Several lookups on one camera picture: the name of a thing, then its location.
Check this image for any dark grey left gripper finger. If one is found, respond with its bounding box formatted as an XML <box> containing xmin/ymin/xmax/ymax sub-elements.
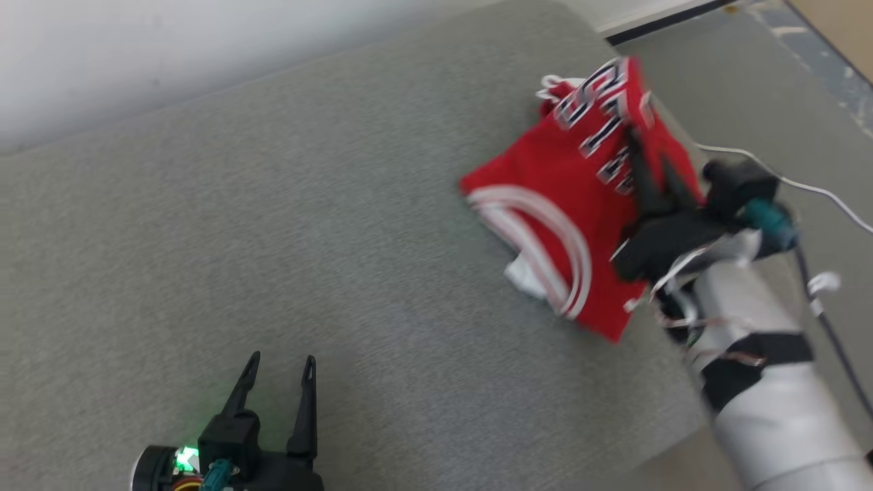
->
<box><xmin>221</xmin><ymin>351</ymin><xmax>262</xmax><ymax>419</ymax></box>
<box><xmin>286</xmin><ymin>355</ymin><xmax>319</xmax><ymax>460</ymax></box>

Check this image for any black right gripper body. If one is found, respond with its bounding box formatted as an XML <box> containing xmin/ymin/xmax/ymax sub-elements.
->
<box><xmin>610</xmin><ymin>209</ymin><xmax>728</xmax><ymax>283</ymax></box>

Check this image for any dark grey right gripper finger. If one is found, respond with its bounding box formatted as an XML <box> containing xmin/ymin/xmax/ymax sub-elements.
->
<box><xmin>658</xmin><ymin>154</ymin><xmax>704</xmax><ymax>209</ymax></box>
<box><xmin>623</xmin><ymin>129</ymin><xmax>673</xmax><ymax>221</ymax></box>

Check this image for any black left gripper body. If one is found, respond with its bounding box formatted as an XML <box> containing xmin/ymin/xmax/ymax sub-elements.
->
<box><xmin>235</xmin><ymin>452</ymin><xmax>325</xmax><ymax>491</ymax></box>

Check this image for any red basketball jersey with lettering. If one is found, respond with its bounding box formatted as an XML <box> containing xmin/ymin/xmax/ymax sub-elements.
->
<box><xmin>458</xmin><ymin>56</ymin><xmax>707</xmax><ymax>344</ymax></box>

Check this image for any black and white baseboard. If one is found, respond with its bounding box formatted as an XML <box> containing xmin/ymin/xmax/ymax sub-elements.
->
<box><xmin>592</xmin><ymin>0</ymin><xmax>739</xmax><ymax>46</ymax></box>

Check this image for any thin white floor cable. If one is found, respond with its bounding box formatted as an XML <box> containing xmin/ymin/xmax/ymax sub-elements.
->
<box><xmin>694</xmin><ymin>143</ymin><xmax>873</xmax><ymax>234</ymax></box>

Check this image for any teal left camera connector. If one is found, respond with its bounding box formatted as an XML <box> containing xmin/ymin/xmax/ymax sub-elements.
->
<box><xmin>204</xmin><ymin>460</ymin><xmax>237</xmax><ymax>491</ymax></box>

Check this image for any teal camera connector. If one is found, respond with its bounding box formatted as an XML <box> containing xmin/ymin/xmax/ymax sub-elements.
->
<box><xmin>204</xmin><ymin>460</ymin><xmax>237</xmax><ymax>491</ymax></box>
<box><xmin>739</xmin><ymin>198</ymin><xmax>799</xmax><ymax>250</ymax></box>

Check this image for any teal right camera connector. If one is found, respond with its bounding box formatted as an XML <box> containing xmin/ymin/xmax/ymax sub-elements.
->
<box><xmin>739</xmin><ymin>198</ymin><xmax>799</xmax><ymax>250</ymax></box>

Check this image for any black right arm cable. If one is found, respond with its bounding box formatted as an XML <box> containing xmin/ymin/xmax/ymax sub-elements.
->
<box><xmin>791</xmin><ymin>242</ymin><xmax>873</xmax><ymax>421</ymax></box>

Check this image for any white cable label tag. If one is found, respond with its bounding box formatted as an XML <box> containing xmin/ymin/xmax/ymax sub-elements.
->
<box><xmin>808</xmin><ymin>271</ymin><xmax>842</xmax><ymax>316</ymax></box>

